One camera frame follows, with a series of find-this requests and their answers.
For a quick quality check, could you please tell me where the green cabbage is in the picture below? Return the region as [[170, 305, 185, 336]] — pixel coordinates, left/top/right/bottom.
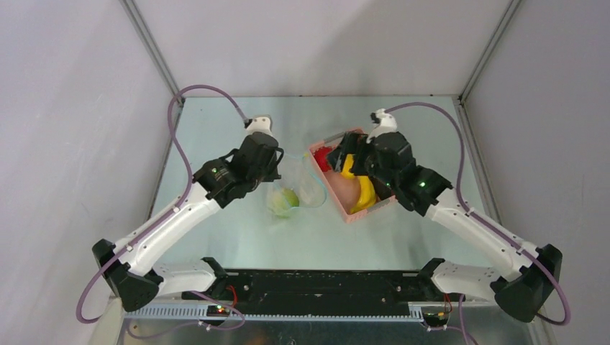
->
[[268, 188, 300, 218]]

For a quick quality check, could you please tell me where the clear zip top bag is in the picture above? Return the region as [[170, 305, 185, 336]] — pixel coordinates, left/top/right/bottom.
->
[[266, 153, 328, 218]]

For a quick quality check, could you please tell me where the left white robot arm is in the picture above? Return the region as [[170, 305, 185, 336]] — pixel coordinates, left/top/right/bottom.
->
[[92, 130, 283, 312]]

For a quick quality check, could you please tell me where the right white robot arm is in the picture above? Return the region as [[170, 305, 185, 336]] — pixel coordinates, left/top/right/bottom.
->
[[326, 132, 563, 323]]

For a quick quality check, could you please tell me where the yellow bell pepper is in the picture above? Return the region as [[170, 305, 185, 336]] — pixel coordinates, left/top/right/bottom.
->
[[340, 154, 362, 180]]

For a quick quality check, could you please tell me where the red tomato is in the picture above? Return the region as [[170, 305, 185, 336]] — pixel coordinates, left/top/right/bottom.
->
[[313, 146, 334, 173]]

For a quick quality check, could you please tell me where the yellow banana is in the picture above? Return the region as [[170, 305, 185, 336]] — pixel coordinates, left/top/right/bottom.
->
[[350, 176, 377, 214]]

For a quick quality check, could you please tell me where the pink plastic basket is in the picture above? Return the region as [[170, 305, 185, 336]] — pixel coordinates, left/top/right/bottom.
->
[[308, 131, 396, 224]]

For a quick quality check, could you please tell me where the left circuit board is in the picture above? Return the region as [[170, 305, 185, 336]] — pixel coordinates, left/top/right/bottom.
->
[[206, 305, 233, 318]]

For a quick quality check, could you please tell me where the circuit board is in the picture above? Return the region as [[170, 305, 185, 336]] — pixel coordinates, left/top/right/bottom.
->
[[206, 305, 233, 318], [422, 312, 450, 331]]

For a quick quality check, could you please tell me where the right circuit board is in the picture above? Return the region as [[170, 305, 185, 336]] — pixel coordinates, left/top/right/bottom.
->
[[422, 312, 450, 331]]

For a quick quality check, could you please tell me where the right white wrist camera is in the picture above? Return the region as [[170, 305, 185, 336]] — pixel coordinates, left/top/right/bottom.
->
[[366, 109, 398, 143]]

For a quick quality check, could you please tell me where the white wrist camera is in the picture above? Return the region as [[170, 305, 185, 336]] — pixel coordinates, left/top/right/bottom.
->
[[366, 109, 398, 143], [245, 115, 273, 137]]

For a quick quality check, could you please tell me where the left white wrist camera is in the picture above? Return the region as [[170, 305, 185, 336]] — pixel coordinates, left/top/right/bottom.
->
[[245, 115, 273, 137]]

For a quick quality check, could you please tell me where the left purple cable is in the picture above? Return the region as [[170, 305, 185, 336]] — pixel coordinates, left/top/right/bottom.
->
[[76, 84, 251, 341]]

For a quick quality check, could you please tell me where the purple cable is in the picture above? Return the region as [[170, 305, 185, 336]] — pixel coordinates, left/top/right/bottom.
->
[[386, 101, 572, 345], [76, 84, 251, 341]]

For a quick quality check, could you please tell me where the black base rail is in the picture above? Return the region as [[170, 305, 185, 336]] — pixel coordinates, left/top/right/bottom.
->
[[207, 269, 446, 317]]

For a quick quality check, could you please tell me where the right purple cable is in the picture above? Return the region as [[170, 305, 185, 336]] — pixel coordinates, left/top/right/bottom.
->
[[386, 101, 572, 345]]

